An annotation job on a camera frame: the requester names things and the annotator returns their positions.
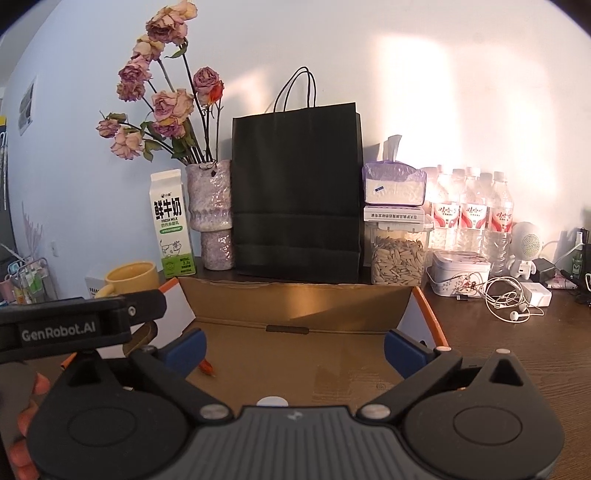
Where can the small dark green bottle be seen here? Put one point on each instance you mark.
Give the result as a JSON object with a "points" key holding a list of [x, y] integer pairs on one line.
{"points": [[577, 265]]}

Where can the purple speckled vase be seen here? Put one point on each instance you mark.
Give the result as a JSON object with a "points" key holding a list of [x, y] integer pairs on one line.
{"points": [[210, 203]]}

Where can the clear container of seeds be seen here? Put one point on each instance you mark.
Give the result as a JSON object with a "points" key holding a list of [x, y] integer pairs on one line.
{"points": [[397, 258]]}

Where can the yellow mug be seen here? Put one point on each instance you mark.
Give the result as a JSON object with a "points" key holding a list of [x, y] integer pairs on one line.
{"points": [[134, 279]]}

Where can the person's left hand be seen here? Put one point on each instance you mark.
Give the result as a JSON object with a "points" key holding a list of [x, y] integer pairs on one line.
{"points": [[25, 420]]}

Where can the black power adapter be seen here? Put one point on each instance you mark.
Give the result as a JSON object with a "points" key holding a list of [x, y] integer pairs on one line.
{"points": [[545, 270]]}

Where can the white floral tin box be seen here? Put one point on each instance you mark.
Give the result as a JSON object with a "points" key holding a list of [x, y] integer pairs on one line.
{"points": [[461, 272]]}

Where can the white card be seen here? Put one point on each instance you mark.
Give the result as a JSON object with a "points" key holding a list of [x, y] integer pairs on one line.
{"points": [[94, 286]]}

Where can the dried pink rose bouquet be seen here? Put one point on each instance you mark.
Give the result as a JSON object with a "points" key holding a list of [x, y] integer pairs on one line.
{"points": [[171, 105]]}

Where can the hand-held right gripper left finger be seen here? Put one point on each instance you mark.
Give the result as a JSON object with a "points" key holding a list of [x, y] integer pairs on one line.
{"points": [[187, 353]]}

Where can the white square charger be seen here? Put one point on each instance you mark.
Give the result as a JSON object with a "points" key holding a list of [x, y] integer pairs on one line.
{"points": [[538, 295]]}

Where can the white round disc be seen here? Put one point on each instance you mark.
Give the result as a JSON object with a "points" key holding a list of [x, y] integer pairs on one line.
{"points": [[272, 401]]}

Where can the purple tissue pack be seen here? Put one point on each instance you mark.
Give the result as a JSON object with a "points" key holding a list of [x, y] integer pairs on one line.
{"points": [[392, 189]]}

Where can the white green milk carton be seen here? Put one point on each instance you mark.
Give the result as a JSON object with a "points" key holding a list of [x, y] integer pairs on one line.
{"points": [[168, 240]]}

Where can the small orange object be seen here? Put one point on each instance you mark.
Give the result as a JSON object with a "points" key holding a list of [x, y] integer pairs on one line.
{"points": [[206, 368]]}

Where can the small white desk fan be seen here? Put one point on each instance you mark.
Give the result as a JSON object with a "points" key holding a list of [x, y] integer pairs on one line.
{"points": [[528, 242]]}

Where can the black paper bag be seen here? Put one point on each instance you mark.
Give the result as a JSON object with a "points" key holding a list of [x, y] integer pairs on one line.
{"points": [[295, 194]]}

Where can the clear water bottle red label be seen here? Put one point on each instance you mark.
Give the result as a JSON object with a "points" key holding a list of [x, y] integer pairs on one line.
{"points": [[445, 214], [473, 214], [502, 217]]}

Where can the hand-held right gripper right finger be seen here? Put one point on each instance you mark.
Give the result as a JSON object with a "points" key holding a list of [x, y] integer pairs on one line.
{"points": [[406, 353]]}

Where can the cardboard box with orange edges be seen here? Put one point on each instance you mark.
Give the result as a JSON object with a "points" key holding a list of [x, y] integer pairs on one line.
{"points": [[300, 304]]}

